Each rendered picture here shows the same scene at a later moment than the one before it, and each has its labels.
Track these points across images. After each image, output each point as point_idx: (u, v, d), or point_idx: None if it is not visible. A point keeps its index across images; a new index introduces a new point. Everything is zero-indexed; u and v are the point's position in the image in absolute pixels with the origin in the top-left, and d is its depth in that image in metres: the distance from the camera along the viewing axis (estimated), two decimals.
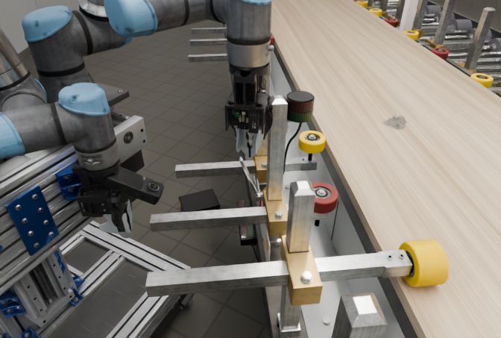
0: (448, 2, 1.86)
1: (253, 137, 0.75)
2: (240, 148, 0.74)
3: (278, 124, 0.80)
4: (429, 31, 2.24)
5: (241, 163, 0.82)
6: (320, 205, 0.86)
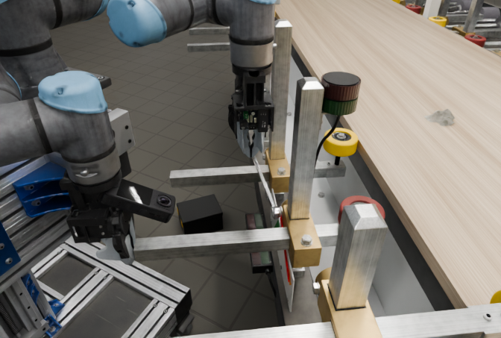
0: None
1: (254, 136, 0.75)
2: None
3: (309, 119, 0.57)
4: (455, 19, 2.02)
5: None
6: None
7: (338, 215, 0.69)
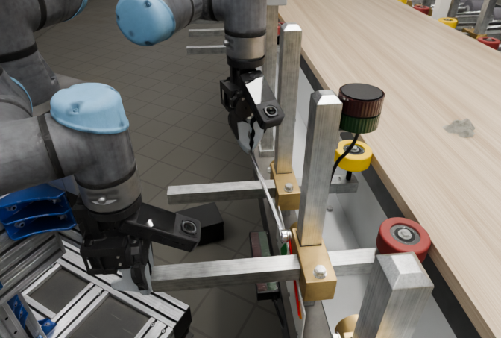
0: None
1: (245, 133, 0.76)
2: (250, 131, 0.80)
3: (325, 137, 0.50)
4: (464, 20, 1.95)
5: (250, 151, 0.74)
6: None
7: (376, 239, 0.62)
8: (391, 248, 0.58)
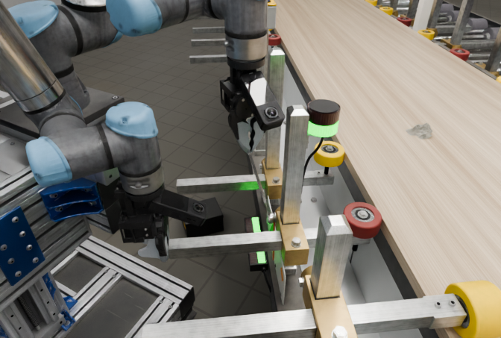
0: None
1: (245, 133, 0.76)
2: (250, 131, 0.79)
3: (297, 139, 0.68)
4: (444, 30, 2.13)
5: (250, 155, 0.76)
6: (363, 230, 0.75)
7: None
8: (351, 224, 0.75)
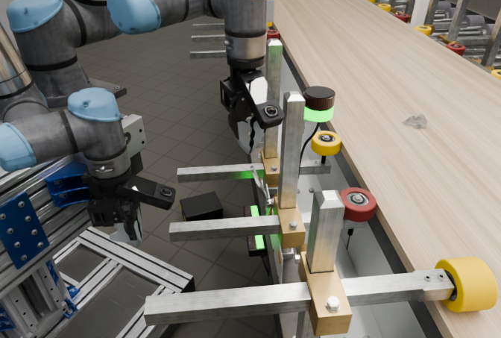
0: None
1: (245, 133, 0.76)
2: (250, 131, 0.80)
3: (294, 124, 0.70)
4: (441, 27, 2.15)
5: (253, 171, 0.72)
6: (358, 213, 0.77)
7: None
8: (347, 208, 0.78)
